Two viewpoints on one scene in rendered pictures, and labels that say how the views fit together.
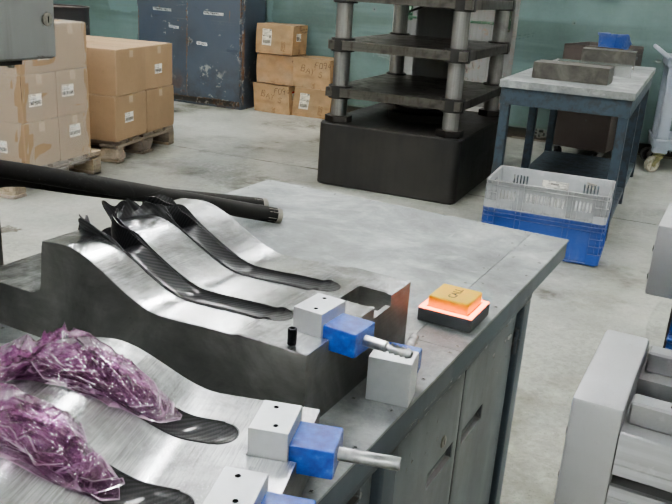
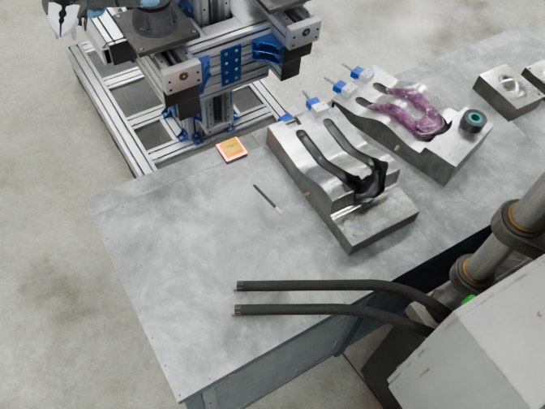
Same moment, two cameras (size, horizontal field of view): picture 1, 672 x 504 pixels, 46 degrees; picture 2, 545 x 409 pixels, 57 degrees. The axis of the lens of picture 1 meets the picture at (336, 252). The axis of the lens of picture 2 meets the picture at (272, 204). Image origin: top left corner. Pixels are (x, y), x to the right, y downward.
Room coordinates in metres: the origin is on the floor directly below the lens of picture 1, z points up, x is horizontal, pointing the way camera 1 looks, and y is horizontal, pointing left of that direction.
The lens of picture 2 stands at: (1.94, 0.45, 2.14)
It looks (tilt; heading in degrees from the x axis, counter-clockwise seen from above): 56 degrees down; 206
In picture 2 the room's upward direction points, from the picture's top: 6 degrees clockwise
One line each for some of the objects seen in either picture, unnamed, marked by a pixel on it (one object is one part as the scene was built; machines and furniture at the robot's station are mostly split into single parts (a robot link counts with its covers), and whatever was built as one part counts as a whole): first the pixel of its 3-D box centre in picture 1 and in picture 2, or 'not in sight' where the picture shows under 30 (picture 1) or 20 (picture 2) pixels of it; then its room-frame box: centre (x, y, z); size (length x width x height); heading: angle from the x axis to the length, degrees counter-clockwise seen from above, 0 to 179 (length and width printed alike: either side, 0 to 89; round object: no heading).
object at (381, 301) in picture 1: (365, 310); (291, 126); (0.88, -0.04, 0.87); 0.05 x 0.05 x 0.04; 62
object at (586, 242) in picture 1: (544, 226); not in sight; (3.93, -1.07, 0.11); 0.61 x 0.41 x 0.22; 67
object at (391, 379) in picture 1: (402, 358); (283, 122); (0.85, -0.09, 0.83); 0.13 x 0.05 x 0.05; 163
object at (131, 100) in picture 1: (72, 92); not in sight; (5.70, 1.97, 0.37); 1.20 x 0.82 x 0.74; 75
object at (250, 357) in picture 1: (191, 282); (341, 168); (0.94, 0.18, 0.87); 0.50 x 0.26 x 0.14; 62
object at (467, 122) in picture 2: not in sight; (473, 121); (0.55, 0.48, 0.93); 0.08 x 0.08 x 0.04
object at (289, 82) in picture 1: (299, 70); not in sight; (7.71, 0.46, 0.42); 0.86 x 0.33 x 0.83; 67
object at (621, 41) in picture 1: (614, 41); not in sight; (6.51, -2.10, 0.93); 0.26 x 0.17 x 0.12; 132
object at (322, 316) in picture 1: (356, 337); (312, 102); (0.76, -0.03, 0.89); 0.13 x 0.05 x 0.05; 60
